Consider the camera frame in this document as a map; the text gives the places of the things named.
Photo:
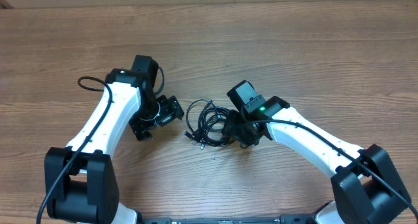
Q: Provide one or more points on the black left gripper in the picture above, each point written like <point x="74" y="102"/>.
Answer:
<point x="171" y="108"/>

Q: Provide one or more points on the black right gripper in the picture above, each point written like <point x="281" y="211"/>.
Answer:
<point x="230" y="132"/>

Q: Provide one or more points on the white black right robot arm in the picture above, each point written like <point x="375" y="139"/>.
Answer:
<point x="366" y="185"/>

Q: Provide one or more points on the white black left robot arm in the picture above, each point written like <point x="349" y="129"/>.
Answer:
<point x="80" y="181"/>

